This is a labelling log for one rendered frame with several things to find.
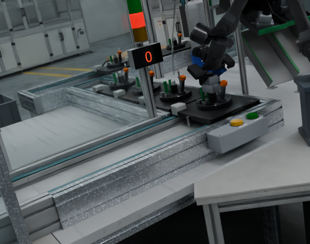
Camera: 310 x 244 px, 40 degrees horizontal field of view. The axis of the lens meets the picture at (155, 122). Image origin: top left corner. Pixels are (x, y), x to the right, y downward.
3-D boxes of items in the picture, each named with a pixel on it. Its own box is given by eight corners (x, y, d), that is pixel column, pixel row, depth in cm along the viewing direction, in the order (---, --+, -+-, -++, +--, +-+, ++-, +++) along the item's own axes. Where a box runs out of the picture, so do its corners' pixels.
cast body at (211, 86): (222, 90, 161) (219, 72, 159) (212, 93, 159) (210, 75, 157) (207, 87, 168) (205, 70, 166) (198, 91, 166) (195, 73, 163)
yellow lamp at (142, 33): (150, 38, 155) (147, 25, 154) (139, 42, 153) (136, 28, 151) (143, 38, 159) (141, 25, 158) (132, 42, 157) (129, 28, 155)
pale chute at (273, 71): (295, 79, 170) (300, 72, 166) (267, 87, 166) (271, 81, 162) (259, 27, 182) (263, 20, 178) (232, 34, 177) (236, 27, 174)
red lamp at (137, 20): (147, 25, 154) (145, 11, 152) (136, 28, 151) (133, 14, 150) (141, 25, 158) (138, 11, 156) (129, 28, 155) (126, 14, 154)
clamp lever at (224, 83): (225, 99, 159) (227, 81, 154) (222, 100, 158) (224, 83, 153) (219, 95, 161) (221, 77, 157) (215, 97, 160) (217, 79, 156)
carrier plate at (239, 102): (260, 104, 160) (259, 99, 160) (210, 125, 149) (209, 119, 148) (218, 97, 180) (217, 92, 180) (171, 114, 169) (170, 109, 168)
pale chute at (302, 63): (319, 69, 177) (325, 62, 173) (294, 77, 173) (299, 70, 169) (284, 20, 188) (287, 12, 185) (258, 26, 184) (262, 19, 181)
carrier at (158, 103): (215, 96, 181) (211, 67, 178) (169, 114, 170) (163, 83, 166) (182, 90, 201) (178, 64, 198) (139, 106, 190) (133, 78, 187)
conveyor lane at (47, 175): (262, 127, 163) (259, 101, 160) (55, 221, 124) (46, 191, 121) (214, 115, 187) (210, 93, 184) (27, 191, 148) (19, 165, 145)
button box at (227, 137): (269, 132, 146) (267, 115, 144) (222, 154, 137) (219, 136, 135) (254, 128, 152) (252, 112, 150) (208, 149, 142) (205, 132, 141)
